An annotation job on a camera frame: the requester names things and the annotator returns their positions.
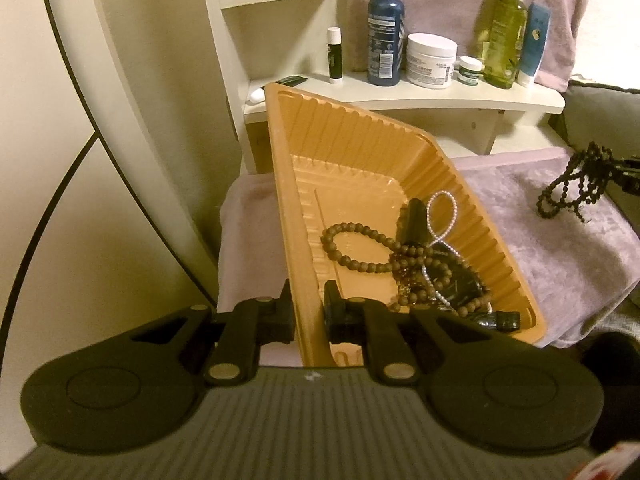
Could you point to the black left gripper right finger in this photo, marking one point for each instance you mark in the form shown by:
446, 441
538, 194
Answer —
371, 326

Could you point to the mauve towel on bed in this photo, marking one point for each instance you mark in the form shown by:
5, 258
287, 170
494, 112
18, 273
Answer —
578, 272

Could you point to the dark green lying tube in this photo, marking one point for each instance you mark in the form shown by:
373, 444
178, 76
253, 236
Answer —
258, 95

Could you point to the blue spray bottle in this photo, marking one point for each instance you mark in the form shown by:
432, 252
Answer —
385, 27

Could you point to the green white lip balm stick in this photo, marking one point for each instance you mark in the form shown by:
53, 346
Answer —
335, 62

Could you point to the yellow-green oil bottle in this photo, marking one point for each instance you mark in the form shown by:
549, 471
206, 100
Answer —
505, 42

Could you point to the grey pillow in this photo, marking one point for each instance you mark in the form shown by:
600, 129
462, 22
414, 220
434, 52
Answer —
598, 122

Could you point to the small green white jar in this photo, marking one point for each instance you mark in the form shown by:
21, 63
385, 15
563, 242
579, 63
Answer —
469, 70

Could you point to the orange plastic tray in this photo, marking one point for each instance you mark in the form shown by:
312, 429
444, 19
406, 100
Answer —
334, 162

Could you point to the white cream jar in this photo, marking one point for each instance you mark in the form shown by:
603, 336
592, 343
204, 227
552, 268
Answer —
430, 60

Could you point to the white corner shelf unit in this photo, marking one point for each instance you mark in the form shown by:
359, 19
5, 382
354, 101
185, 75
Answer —
258, 41

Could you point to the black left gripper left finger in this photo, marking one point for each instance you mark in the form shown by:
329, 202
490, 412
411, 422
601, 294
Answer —
243, 331

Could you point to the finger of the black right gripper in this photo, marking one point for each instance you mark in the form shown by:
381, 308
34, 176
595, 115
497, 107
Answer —
624, 163
628, 180

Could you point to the blue cosmetic tube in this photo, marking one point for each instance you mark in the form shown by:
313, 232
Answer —
535, 41

